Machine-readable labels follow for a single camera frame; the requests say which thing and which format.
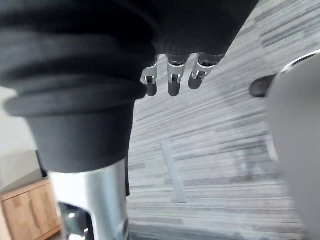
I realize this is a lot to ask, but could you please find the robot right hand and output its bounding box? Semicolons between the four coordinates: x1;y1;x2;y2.
0;0;260;240

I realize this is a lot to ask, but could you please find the wooden cabinet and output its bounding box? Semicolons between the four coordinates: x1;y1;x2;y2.
0;177;62;240

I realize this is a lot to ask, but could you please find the dark robot foot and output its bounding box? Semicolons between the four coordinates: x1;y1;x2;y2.
250;74;277;98

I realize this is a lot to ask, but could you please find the silver robot leg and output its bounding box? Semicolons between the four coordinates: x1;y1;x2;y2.
265;49;320;240

